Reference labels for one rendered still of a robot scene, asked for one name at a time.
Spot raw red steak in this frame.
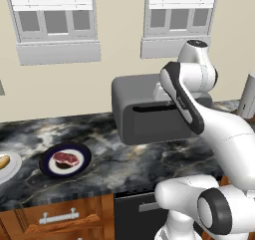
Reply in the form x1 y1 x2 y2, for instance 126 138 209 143
53 150 81 168

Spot hotdog bun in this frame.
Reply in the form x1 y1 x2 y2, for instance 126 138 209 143
0 154 12 170

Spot silver drawer handle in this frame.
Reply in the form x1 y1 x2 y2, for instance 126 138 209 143
38 207 81 225

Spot grey toaster oven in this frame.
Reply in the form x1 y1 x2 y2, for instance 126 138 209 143
111 73 214 146

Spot black dishwasher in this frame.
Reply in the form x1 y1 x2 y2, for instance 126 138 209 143
114 190 174 240

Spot black toaster oven door handle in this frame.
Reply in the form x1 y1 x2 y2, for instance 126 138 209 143
131 104 174 114

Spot white plate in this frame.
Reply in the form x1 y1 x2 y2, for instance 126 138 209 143
0 151 24 185

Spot wooden drawer front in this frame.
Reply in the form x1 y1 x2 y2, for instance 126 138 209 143
0 193 116 240

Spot pale grey cylindrical container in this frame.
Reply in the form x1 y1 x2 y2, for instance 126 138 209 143
236 72 255 120

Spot white window with blinds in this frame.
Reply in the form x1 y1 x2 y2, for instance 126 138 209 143
139 0 221 60
5 0 102 67

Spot grey dishwasher handle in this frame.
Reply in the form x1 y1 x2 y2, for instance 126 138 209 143
137 201 161 214

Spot dark blue plate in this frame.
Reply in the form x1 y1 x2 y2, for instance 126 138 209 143
38 141 94 179

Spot dark grey toaster oven door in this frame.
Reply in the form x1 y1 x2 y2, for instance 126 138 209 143
122 99 201 146

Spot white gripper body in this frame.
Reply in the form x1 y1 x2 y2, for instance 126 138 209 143
151 82 172 103

